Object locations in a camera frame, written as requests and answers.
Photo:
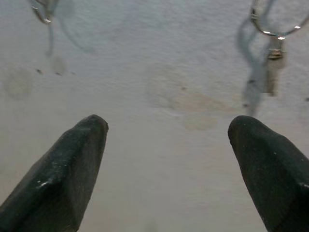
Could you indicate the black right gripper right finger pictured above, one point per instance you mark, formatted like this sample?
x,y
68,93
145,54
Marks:
x,y
272,174

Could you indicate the white wall hook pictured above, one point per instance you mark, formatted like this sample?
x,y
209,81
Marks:
x,y
45,20

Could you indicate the silver key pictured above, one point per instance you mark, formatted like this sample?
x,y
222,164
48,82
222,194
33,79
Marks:
x,y
272,70

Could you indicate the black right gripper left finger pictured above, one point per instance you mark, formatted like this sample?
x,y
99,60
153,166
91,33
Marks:
x,y
55,174

